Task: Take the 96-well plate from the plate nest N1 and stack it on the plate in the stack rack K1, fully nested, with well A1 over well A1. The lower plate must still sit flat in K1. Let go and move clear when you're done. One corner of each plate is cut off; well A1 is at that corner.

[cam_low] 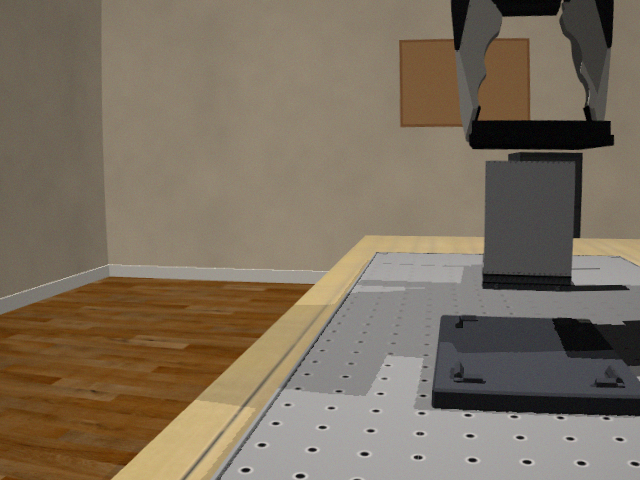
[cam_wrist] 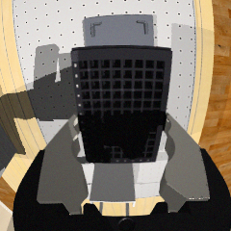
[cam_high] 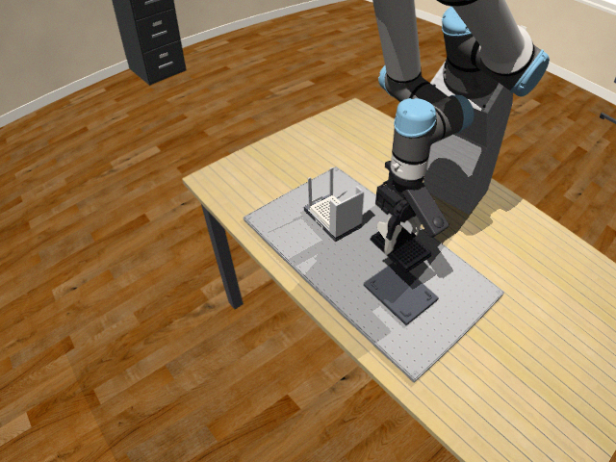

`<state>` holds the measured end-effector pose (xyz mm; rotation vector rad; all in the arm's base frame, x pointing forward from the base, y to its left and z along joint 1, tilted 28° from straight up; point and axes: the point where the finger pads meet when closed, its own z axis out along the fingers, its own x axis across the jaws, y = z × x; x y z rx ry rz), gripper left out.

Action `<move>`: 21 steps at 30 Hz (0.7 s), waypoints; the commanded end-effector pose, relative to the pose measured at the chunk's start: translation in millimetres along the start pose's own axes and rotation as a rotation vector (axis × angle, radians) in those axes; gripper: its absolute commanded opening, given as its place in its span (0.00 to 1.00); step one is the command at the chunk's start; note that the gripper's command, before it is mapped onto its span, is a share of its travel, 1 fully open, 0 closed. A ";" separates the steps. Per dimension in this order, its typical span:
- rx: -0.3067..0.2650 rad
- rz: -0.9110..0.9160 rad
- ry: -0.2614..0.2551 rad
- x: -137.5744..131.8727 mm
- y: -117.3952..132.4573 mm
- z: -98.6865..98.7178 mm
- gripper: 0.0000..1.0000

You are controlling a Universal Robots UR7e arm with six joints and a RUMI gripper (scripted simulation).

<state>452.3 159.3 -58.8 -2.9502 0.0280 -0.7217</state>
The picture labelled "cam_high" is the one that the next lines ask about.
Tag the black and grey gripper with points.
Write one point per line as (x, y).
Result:
(389, 198)

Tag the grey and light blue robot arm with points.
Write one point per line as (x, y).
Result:
(508, 56)

